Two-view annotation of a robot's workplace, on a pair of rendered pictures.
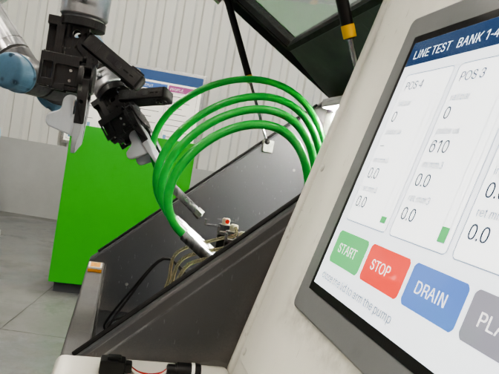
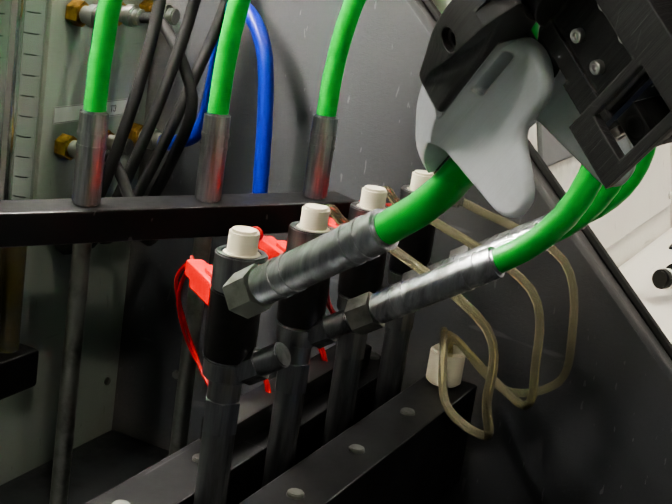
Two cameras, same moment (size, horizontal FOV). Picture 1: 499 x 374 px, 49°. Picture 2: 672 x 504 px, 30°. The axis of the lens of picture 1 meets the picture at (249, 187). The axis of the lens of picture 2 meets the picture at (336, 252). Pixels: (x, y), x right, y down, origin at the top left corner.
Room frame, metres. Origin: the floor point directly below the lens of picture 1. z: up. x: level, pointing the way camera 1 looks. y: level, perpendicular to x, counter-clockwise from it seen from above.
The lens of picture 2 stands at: (1.54, 0.46, 1.30)
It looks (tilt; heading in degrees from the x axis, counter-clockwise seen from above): 15 degrees down; 218
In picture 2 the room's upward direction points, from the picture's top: 8 degrees clockwise
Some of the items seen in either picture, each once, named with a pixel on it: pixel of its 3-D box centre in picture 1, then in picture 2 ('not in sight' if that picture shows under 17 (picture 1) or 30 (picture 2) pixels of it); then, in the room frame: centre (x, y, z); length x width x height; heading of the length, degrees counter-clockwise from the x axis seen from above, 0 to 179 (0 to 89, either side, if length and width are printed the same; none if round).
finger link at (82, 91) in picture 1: (82, 96); not in sight; (0.87, 0.29, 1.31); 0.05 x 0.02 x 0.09; 13
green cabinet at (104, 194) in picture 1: (124, 209); not in sight; (4.59, 1.02, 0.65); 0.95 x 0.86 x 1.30; 102
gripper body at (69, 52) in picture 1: (73, 57); not in sight; (0.88, 0.32, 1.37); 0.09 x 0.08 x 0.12; 103
